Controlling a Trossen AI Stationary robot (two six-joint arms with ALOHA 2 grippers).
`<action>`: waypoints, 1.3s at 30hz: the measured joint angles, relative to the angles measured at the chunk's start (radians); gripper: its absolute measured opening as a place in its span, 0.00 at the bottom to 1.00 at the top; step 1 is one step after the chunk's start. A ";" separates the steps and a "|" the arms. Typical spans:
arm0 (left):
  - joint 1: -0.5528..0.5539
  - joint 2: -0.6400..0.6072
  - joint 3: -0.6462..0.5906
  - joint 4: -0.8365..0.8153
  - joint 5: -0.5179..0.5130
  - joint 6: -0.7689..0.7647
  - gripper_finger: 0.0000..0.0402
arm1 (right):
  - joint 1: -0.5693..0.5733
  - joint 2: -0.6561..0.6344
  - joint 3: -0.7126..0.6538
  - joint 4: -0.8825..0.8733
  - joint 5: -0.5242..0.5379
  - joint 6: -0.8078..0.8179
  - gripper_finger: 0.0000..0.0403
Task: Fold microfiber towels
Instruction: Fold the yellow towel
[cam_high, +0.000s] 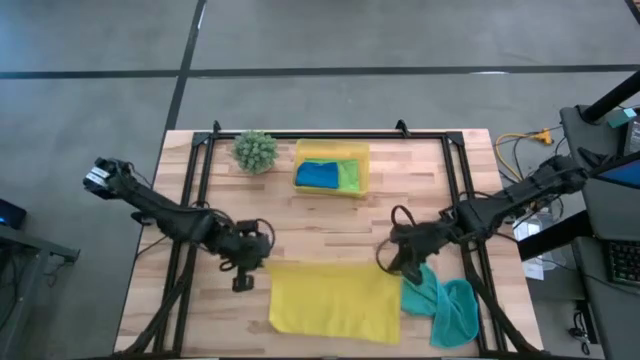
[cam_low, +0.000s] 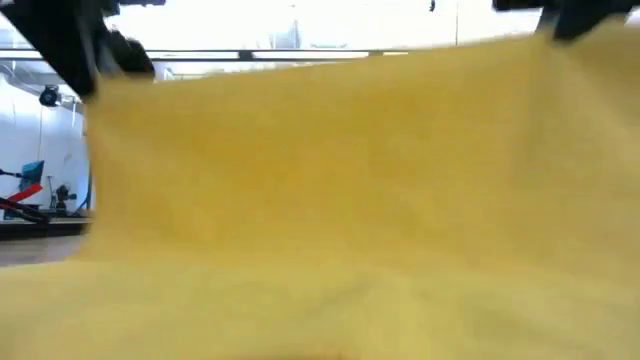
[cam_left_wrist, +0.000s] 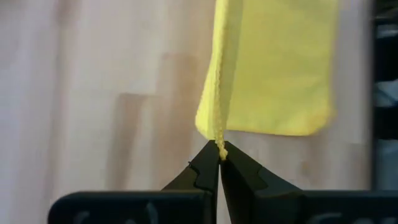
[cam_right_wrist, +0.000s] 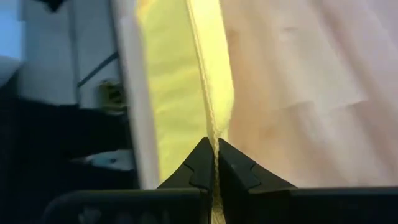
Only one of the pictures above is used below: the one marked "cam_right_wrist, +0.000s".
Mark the yellow microfiber towel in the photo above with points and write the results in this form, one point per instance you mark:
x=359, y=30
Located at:
x=174, y=77

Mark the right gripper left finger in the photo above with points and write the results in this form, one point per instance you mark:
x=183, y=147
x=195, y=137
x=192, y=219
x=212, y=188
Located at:
x=199, y=168

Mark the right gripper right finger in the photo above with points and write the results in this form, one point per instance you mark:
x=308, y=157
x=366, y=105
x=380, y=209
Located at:
x=236, y=171

